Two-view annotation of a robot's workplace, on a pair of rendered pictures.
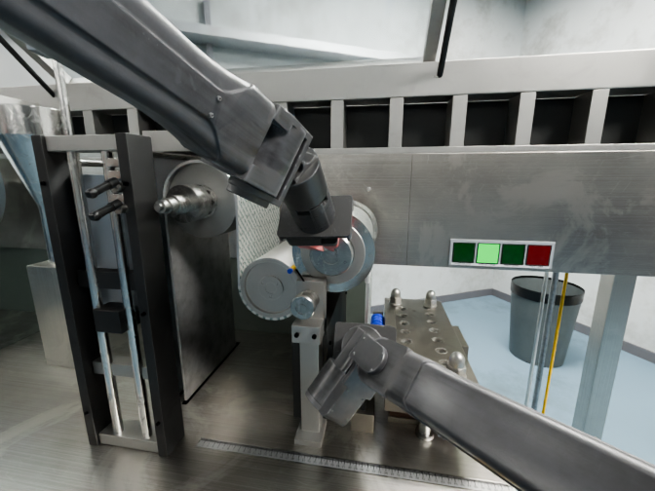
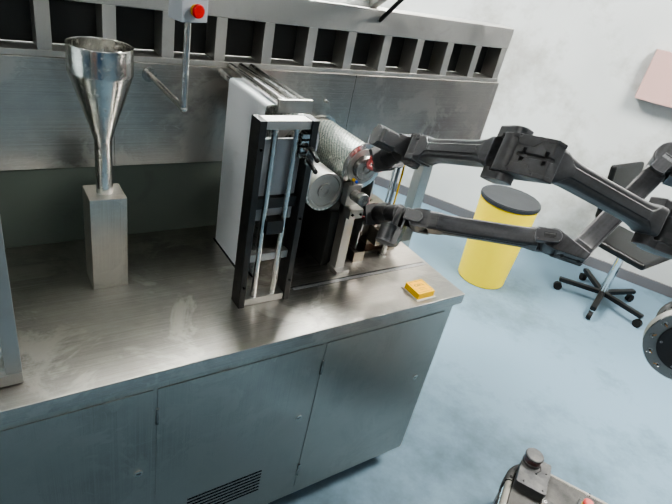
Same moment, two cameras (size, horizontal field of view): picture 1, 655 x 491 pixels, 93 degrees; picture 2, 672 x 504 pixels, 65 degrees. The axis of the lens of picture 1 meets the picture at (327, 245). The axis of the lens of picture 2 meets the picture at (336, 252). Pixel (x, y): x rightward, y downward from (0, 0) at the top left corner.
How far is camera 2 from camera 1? 1.33 m
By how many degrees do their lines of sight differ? 48
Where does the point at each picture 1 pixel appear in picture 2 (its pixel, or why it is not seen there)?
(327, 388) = (391, 233)
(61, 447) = (225, 315)
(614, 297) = not seen: hidden behind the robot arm
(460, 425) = (456, 227)
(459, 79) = (390, 25)
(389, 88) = (350, 24)
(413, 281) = not seen: hidden behind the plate
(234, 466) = (322, 290)
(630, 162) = (455, 87)
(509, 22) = not seen: outside the picture
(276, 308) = (324, 202)
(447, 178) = (373, 94)
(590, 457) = (486, 224)
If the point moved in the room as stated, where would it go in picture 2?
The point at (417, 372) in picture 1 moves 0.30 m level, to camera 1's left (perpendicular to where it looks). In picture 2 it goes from (438, 217) to (368, 237)
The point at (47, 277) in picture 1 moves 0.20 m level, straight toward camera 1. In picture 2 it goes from (114, 208) to (192, 224)
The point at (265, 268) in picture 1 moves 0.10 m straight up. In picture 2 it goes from (324, 179) to (330, 147)
